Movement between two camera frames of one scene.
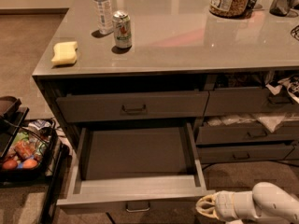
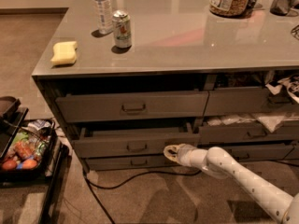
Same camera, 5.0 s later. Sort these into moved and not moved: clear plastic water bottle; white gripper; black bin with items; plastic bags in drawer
Moved: white gripper
Not moved: black bin with items; clear plastic water bottle; plastic bags in drawer
